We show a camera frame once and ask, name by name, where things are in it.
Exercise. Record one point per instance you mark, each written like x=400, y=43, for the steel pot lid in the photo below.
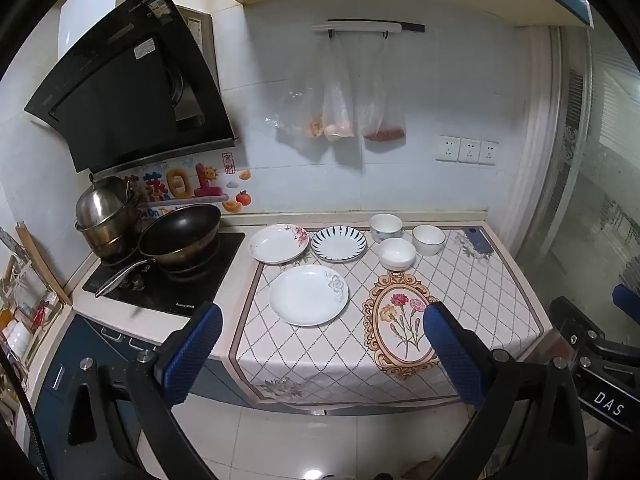
x=102, y=202

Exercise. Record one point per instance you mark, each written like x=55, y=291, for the colourful wall sticker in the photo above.
x=180, y=185

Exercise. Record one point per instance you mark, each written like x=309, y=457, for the black range hood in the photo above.
x=115, y=95

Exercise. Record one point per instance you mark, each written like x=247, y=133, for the blue striped plate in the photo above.
x=339, y=245

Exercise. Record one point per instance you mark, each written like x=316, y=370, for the plain white bowl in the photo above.
x=396, y=254

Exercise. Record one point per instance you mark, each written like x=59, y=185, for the steel pot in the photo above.
x=112, y=240

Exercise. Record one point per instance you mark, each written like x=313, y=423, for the wooden cutting board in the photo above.
x=42, y=265

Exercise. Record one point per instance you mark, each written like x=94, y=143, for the white bowl with blue pattern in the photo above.
x=385, y=226

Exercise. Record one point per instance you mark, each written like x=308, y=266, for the white wall socket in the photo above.
x=470, y=150
x=447, y=148
x=488, y=153

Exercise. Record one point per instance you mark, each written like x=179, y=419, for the white wall hook rail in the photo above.
x=360, y=26

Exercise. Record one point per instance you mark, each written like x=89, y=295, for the floral diamond pattern tablecloth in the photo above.
x=490, y=290

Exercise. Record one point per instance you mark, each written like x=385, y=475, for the plastic bag with orange contents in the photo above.
x=305, y=110

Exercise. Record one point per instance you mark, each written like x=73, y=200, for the wooden storage rack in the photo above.
x=25, y=305

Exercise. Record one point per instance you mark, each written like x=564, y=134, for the dark blue smartphone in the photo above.
x=477, y=241

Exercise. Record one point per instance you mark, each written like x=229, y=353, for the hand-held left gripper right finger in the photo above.
x=450, y=355

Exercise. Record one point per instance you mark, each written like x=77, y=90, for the black wok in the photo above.
x=180, y=230

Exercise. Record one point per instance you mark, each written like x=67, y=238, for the white plate with grey flower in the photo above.
x=305, y=297

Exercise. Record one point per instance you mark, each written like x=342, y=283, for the glass sliding door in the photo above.
x=600, y=185

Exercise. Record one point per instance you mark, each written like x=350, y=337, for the white bowl with navy rim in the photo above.
x=428, y=239

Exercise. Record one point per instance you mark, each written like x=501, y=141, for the plastic bag with pale contents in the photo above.
x=339, y=105

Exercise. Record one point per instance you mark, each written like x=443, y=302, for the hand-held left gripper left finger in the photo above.
x=192, y=355

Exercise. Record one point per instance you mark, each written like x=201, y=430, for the white plate with pink flowers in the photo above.
x=275, y=245

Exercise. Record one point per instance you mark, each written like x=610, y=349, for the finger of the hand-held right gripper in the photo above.
x=627, y=299
x=575, y=317

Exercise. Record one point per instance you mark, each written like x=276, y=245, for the black glass gas stove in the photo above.
x=205, y=285

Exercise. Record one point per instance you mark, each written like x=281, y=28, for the plastic bag with red contents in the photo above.
x=382, y=115

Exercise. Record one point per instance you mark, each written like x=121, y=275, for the blue base cabinet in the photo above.
x=80, y=340

